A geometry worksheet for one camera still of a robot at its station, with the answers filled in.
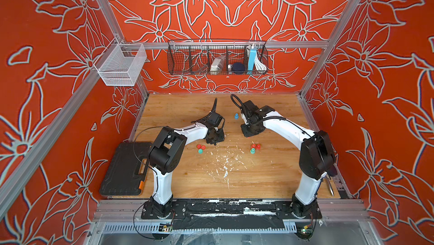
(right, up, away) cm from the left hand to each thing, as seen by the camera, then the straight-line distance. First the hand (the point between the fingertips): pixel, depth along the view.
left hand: (223, 138), depth 96 cm
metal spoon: (+51, -20, -17) cm, 57 cm away
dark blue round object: (+9, +41, +1) cm, 42 cm away
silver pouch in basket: (-4, +42, -3) cm, 42 cm away
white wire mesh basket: (-58, +42, -1) cm, 72 cm away
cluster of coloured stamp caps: (-13, -5, -3) cm, 14 cm away
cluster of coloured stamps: (+16, -4, -6) cm, 18 cm away
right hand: (+11, +4, -7) cm, 14 cm away
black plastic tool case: (-48, -13, -15) cm, 52 cm away
